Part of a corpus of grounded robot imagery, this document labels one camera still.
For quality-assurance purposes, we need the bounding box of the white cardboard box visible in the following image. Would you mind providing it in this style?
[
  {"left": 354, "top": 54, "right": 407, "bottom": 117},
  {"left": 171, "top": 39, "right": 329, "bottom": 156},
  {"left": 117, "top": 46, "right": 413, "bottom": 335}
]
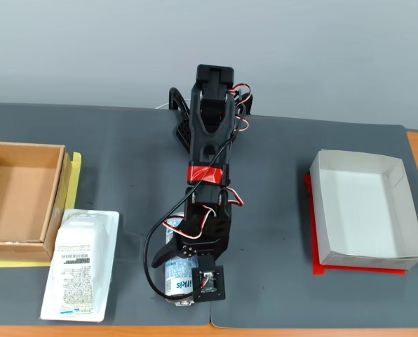
[{"left": 309, "top": 149, "right": 418, "bottom": 271}]

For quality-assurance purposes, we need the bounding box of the red tape band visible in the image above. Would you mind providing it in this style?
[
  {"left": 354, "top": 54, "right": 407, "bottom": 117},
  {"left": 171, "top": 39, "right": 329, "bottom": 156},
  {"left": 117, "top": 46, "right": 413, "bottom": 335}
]
[{"left": 187, "top": 165, "right": 227, "bottom": 185}]

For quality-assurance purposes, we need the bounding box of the white blue drink can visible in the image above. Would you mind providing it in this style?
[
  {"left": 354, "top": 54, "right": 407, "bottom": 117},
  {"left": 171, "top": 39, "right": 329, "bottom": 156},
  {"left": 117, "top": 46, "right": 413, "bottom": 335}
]
[{"left": 163, "top": 216, "right": 196, "bottom": 308}]

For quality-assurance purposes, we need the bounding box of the yellow paper sheet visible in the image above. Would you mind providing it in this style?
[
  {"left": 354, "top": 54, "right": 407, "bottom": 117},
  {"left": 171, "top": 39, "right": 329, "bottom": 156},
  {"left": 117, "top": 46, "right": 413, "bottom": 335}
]
[{"left": 0, "top": 151, "right": 83, "bottom": 268}]

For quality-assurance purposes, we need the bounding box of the brown cardboard box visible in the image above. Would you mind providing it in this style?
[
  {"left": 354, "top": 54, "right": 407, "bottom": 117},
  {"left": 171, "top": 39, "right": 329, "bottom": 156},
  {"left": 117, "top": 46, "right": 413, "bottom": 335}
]
[{"left": 0, "top": 141, "right": 73, "bottom": 263}]

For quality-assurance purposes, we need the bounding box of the red paper sheet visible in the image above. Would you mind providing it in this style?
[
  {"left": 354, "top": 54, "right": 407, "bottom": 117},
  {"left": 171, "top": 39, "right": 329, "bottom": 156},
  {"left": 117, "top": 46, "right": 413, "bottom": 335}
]
[{"left": 303, "top": 174, "right": 406, "bottom": 277}]

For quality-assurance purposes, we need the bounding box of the red white black servo wire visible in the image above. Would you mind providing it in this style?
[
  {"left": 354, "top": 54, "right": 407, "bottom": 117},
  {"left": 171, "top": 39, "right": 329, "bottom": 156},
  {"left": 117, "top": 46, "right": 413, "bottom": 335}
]
[
  {"left": 162, "top": 206, "right": 217, "bottom": 240},
  {"left": 229, "top": 83, "right": 254, "bottom": 135}
]

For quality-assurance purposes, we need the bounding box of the white blister package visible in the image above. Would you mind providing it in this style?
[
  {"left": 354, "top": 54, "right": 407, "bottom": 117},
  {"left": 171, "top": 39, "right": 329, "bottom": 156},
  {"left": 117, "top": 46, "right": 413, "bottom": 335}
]
[{"left": 39, "top": 209, "right": 121, "bottom": 322}]

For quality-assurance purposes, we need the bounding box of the black camera cable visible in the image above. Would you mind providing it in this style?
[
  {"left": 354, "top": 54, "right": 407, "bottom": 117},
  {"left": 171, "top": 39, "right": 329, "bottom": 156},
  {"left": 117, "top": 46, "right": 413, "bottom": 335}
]
[{"left": 142, "top": 138, "right": 231, "bottom": 301}]

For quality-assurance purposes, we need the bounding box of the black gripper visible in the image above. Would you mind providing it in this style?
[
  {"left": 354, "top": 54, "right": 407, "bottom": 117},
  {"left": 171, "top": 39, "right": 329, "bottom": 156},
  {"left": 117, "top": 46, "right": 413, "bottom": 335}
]
[{"left": 151, "top": 201, "right": 234, "bottom": 270}]

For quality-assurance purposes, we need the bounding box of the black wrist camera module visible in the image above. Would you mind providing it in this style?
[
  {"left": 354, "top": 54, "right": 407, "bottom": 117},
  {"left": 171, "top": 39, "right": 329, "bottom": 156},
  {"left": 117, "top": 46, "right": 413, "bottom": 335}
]
[{"left": 191, "top": 255, "right": 227, "bottom": 302}]

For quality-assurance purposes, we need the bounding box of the grey table mat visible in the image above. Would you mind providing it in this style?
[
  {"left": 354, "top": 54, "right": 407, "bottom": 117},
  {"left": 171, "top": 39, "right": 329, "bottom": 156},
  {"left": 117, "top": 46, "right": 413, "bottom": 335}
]
[
  {"left": 208, "top": 115, "right": 418, "bottom": 329},
  {"left": 0, "top": 104, "right": 212, "bottom": 326}
]

